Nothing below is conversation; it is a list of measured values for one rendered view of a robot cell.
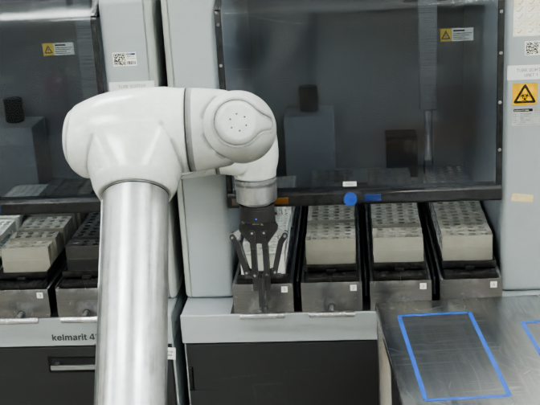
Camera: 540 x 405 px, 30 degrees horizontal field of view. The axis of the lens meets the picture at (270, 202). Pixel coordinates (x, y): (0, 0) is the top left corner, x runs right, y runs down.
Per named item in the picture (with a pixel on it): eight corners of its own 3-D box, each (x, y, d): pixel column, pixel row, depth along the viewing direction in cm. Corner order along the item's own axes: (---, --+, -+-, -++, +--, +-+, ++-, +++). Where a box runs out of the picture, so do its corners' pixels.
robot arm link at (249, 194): (235, 171, 220) (238, 198, 221) (231, 182, 211) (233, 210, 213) (277, 169, 219) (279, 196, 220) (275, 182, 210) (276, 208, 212)
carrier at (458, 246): (492, 256, 228) (492, 231, 226) (492, 259, 226) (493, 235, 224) (439, 257, 229) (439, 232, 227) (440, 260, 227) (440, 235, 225)
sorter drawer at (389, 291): (363, 213, 289) (362, 182, 286) (412, 211, 287) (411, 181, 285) (370, 320, 220) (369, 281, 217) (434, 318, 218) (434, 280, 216)
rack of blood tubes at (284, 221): (252, 235, 256) (251, 211, 254) (291, 234, 255) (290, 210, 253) (241, 280, 227) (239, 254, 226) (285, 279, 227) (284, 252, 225)
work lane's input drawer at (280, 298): (257, 216, 291) (255, 186, 288) (305, 214, 290) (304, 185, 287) (231, 322, 222) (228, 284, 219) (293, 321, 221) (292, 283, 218)
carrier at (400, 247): (423, 258, 229) (423, 233, 227) (424, 261, 227) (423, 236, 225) (372, 259, 230) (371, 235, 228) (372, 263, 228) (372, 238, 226)
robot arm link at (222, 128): (274, 89, 165) (192, 94, 166) (272, 75, 147) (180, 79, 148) (279, 169, 165) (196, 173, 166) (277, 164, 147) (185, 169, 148)
